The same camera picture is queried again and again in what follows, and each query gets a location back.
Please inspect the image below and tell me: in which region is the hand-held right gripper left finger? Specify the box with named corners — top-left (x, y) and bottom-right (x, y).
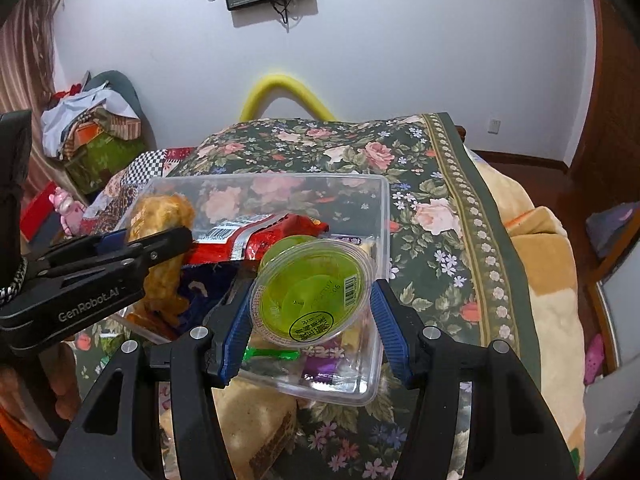
top-left (52, 275), bottom-right (258, 480)

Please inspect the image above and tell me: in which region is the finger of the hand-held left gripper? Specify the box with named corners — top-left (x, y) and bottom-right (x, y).
top-left (37, 229), bottom-right (133, 275)
top-left (59, 226), bottom-right (194, 287)

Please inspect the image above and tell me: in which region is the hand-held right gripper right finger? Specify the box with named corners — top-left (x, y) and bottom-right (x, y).
top-left (370, 278), bottom-right (581, 480)

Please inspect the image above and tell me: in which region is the golden fried snack packet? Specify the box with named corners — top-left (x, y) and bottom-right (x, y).
top-left (124, 192), bottom-right (197, 328)

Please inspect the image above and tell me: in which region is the clear snack packet green seal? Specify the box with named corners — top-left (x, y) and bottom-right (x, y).
top-left (235, 347), bottom-right (306, 386)

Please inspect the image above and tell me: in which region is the blue snack packet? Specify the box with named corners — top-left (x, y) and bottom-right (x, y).
top-left (177, 262), bottom-right (241, 341)

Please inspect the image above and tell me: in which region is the green jelly cup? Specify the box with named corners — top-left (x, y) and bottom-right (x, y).
top-left (248, 239), bottom-right (377, 346)
top-left (260, 235), bottom-right (321, 271)

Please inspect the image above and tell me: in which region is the purple white wafer packet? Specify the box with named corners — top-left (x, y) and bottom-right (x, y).
top-left (300, 340), bottom-right (351, 386)

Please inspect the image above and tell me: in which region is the clear plastic storage box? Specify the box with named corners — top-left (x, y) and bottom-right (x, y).
top-left (117, 172), bottom-right (392, 406)

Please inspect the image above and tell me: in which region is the red snack packet white label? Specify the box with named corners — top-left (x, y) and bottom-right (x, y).
top-left (187, 212), bottom-right (331, 263)

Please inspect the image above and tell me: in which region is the pink toy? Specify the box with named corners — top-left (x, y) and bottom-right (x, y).
top-left (51, 187), bottom-right (86, 236)

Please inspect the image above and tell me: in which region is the patchwork quilt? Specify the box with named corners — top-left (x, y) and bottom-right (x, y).
top-left (82, 147), bottom-right (201, 233)

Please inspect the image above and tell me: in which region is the green plush cushion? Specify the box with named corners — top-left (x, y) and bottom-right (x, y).
top-left (65, 137), bottom-right (146, 193)

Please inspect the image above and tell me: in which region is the red box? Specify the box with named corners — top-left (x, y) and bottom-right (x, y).
top-left (20, 182), bottom-right (58, 246)

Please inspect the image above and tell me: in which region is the brown sandwich biscuit packet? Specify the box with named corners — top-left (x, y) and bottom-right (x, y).
top-left (212, 375), bottom-right (301, 480)

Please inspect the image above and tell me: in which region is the pile of clothes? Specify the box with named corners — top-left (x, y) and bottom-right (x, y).
top-left (40, 87), bottom-right (143, 161)

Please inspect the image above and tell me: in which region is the dark floral blanket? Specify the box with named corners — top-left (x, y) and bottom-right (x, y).
top-left (75, 112), bottom-right (543, 480)

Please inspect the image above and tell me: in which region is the orange cloth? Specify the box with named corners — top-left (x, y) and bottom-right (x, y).
top-left (0, 400), bottom-right (56, 480)

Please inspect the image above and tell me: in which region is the green chair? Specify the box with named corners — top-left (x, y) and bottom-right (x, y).
top-left (82, 71), bottom-right (156, 153)

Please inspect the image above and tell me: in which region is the beige plush blanket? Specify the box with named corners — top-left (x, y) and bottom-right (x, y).
top-left (467, 150), bottom-right (588, 480)

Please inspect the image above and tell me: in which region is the striped red beige curtain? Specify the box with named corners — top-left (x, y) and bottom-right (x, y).
top-left (0, 0), bottom-right (68, 116)

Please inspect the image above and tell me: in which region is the yellow foam tube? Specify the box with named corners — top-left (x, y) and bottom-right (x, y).
top-left (239, 74), bottom-right (335, 123)

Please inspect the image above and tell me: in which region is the pink slipper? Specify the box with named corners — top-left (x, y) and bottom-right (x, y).
top-left (585, 334), bottom-right (606, 385)

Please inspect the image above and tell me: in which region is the grey cloth bag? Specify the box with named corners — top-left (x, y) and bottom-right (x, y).
top-left (586, 202), bottom-right (640, 261)

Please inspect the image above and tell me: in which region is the wooden door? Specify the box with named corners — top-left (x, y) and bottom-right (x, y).
top-left (565, 0), bottom-right (640, 221)

